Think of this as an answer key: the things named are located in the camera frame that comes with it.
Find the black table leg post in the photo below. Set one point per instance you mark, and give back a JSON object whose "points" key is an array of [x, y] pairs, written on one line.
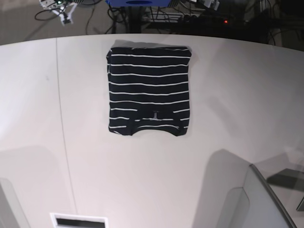
{"points": [[135, 15]]}

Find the grey monitor edge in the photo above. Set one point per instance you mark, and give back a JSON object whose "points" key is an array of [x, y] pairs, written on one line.
{"points": [[268, 207]]}

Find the black power strip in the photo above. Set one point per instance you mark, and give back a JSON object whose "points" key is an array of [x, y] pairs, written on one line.
{"points": [[183, 18]]}

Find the blue box on stand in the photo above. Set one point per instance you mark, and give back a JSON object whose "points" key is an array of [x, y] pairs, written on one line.
{"points": [[138, 3]]}

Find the navy white striped t-shirt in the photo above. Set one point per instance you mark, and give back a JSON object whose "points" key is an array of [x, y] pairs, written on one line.
{"points": [[149, 89]]}

